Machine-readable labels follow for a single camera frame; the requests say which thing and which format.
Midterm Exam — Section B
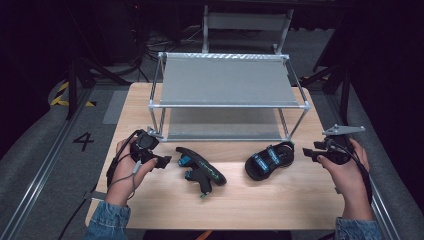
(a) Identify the bundle of floor cables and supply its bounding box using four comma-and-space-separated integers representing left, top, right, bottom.
131, 26, 205, 83

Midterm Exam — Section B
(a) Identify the thin grey cable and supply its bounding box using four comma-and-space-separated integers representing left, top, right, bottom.
108, 159, 142, 202

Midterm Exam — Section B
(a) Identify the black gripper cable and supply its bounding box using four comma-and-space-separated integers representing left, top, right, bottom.
105, 129, 143, 188
328, 138, 374, 205

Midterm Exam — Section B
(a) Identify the person's left hand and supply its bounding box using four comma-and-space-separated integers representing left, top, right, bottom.
104, 136, 159, 208

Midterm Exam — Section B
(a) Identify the grey two-tier shoe rack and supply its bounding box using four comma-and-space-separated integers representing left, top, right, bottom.
147, 51, 312, 144

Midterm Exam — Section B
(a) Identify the black tripod stand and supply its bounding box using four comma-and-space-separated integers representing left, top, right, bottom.
64, 57, 132, 121
299, 61, 352, 126

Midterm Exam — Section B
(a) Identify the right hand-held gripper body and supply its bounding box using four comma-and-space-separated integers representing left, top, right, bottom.
320, 123, 366, 166

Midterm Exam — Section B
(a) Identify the person's right hand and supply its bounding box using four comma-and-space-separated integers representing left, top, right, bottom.
316, 138, 372, 205

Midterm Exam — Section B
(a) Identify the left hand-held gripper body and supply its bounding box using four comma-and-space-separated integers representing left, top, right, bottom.
130, 128, 164, 164

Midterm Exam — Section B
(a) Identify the yellow black floor tape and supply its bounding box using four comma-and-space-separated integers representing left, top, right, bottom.
49, 81, 98, 108

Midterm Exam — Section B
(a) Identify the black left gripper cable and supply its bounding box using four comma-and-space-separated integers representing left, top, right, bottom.
105, 129, 143, 188

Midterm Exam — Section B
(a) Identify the black sandal with blue straps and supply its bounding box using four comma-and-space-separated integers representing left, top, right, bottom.
244, 141, 296, 182
175, 146, 228, 198

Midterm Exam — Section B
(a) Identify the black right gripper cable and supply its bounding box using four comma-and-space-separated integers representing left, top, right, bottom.
328, 138, 374, 205

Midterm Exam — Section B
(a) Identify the grey metal stand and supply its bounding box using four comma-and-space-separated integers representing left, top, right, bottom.
201, 4, 295, 55

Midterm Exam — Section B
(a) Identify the aluminium floor rail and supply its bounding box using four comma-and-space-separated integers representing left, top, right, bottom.
0, 87, 96, 240
328, 94, 403, 240

